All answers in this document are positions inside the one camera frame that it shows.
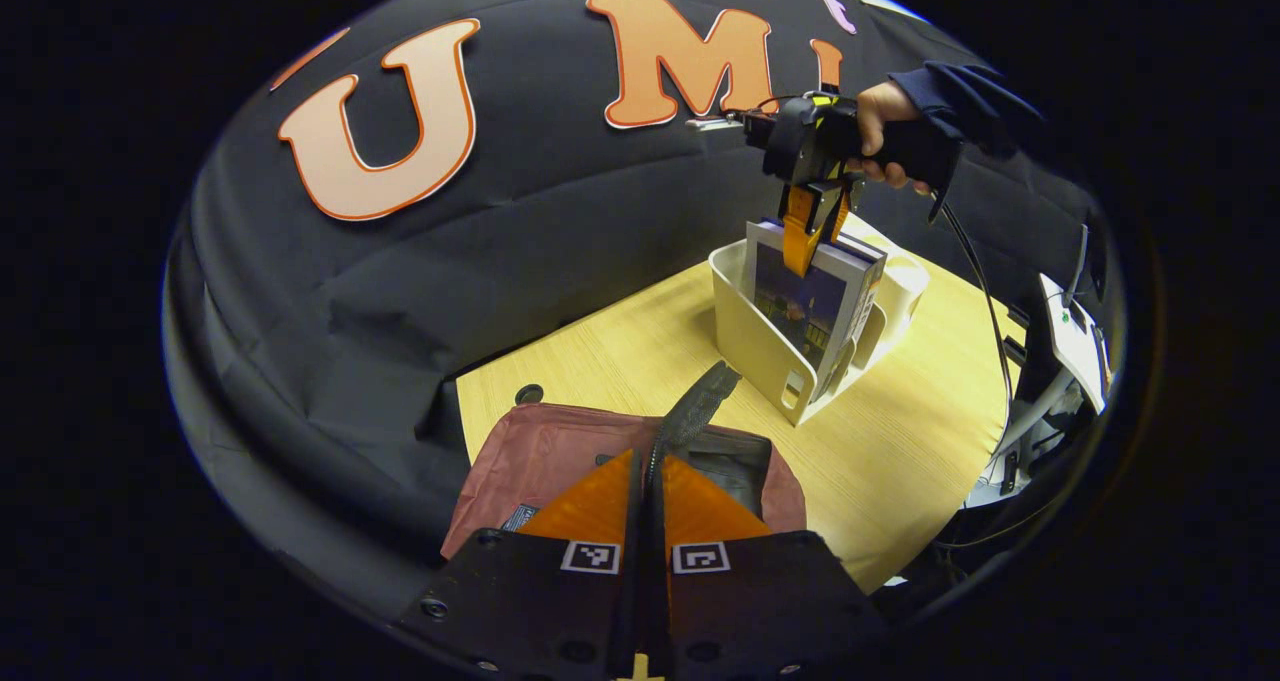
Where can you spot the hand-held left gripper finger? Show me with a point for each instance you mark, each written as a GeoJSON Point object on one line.
{"type": "Point", "coordinates": [630, 601]}
{"type": "Point", "coordinates": [655, 601]}

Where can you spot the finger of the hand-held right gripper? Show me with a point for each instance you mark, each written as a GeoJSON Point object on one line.
{"type": "Point", "coordinates": [800, 236]}
{"type": "Point", "coordinates": [838, 216]}

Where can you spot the blue book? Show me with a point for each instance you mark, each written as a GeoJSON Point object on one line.
{"type": "Point", "coordinates": [805, 306]}

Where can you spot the white bookshelf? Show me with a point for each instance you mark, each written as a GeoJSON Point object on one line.
{"type": "Point", "coordinates": [760, 351]}

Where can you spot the maroon schoolbag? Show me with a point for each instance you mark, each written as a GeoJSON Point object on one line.
{"type": "Point", "coordinates": [560, 451]}

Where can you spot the white electronic device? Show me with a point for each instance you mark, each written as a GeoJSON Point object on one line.
{"type": "Point", "coordinates": [1075, 346]}

